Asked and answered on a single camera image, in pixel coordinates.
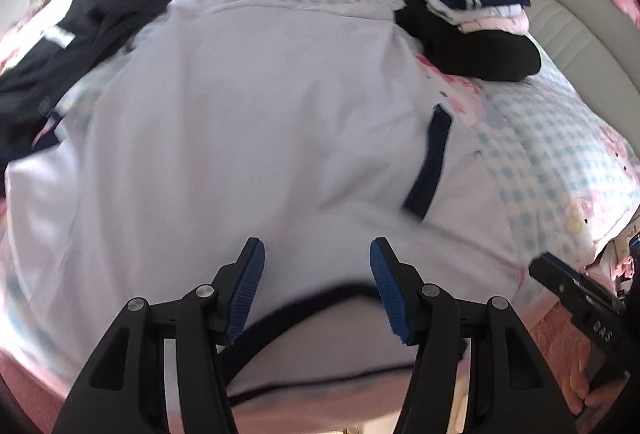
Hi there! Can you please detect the person's right hand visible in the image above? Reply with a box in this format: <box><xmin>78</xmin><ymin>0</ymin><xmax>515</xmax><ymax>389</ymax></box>
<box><xmin>570</xmin><ymin>349</ymin><xmax>618</xmax><ymax>415</ymax></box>

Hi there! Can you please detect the blue checkered cartoon blanket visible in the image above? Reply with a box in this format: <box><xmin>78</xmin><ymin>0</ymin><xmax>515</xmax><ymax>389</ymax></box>
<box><xmin>0</xmin><ymin>0</ymin><xmax>640</xmax><ymax>434</ymax></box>

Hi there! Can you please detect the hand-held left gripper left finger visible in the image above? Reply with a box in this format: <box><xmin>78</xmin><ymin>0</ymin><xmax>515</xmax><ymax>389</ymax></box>
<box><xmin>52</xmin><ymin>238</ymin><xmax>265</xmax><ymax>434</ymax></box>

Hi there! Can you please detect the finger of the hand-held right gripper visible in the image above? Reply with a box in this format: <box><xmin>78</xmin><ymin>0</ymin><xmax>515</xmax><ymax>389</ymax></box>
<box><xmin>540</xmin><ymin>252</ymin><xmax>626</xmax><ymax>310</ymax></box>
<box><xmin>529</xmin><ymin>257</ymin><xmax>623</xmax><ymax>325</ymax></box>

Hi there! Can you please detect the white shirt navy trim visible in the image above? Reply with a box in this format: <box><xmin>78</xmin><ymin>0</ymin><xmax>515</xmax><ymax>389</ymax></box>
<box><xmin>0</xmin><ymin>0</ymin><xmax>533</xmax><ymax>420</ymax></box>

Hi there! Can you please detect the black clothes heap white stripe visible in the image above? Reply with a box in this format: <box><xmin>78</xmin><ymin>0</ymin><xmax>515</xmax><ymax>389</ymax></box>
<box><xmin>0</xmin><ymin>0</ymin><xmax>183</xmax><ymax>162</ymax></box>

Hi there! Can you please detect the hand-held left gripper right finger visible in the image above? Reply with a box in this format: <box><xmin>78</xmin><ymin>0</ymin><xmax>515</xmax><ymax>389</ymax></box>
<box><xmin>370</xmin><ymin>237</ymin><xmax>576</xmax><ymax>434</ymax></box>

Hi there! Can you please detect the white printed bedsheet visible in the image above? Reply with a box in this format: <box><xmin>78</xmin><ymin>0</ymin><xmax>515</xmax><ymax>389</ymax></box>
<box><xmin>0</xmin><ymin>9</ymin><xmax>76</xmax><ymax>75</ymax></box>

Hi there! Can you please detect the stack of folded clothes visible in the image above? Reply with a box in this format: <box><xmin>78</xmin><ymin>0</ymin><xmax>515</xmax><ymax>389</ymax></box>
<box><xmin>395</xmin><ymin>0</ymin><xmax>543</xmax><ymax>82</ymax></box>

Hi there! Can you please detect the folded white pink garment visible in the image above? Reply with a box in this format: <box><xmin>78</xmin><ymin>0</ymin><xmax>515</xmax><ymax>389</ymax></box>
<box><xmin>440</xmin><ymin>2</ymin><xmax>530</xmax><ymax>35</ymax></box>

